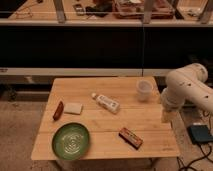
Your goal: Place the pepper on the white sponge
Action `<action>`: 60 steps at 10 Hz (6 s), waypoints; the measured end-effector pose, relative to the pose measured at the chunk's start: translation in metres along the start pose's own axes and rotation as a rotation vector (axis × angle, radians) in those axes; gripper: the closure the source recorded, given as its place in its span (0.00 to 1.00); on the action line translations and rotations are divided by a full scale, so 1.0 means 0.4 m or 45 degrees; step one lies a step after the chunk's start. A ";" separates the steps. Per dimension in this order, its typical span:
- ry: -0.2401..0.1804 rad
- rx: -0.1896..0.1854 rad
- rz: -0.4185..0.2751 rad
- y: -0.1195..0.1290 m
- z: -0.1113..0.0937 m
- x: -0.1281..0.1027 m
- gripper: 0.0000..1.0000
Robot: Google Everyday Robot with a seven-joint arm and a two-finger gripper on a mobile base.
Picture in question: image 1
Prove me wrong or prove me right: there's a black phone on shelf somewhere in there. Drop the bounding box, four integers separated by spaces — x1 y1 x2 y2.
73 4 85 16

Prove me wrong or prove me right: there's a red tray on shelf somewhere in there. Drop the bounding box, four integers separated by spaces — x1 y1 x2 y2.
113 0 174 19

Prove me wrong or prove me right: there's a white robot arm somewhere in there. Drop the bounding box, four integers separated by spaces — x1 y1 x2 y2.
160 63 213 123

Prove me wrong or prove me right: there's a dark blue box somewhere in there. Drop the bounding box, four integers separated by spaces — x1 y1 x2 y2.
187 125 213 144

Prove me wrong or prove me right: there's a wooden table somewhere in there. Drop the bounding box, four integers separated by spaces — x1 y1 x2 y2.
31 77 180 160

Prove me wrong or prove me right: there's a green bowl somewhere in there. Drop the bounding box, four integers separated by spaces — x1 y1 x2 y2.
51 122 90 161

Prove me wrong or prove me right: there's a white plastic cup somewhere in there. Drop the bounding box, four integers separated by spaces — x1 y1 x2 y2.
136 80 153 101

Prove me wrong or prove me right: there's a black cable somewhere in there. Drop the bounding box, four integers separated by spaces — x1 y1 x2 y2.
176 109 213 171

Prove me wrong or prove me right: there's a white sponge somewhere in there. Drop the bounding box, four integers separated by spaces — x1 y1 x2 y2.
64 103 83 115

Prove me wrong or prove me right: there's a brown rectangular block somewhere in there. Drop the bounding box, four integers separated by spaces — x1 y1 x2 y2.
119 128 143 150

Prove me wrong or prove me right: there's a white tube bottle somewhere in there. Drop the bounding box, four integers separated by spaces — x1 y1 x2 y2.
92 93 120 114

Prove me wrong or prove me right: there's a red pepper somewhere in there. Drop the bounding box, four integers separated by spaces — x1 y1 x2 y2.
53 101 64 121

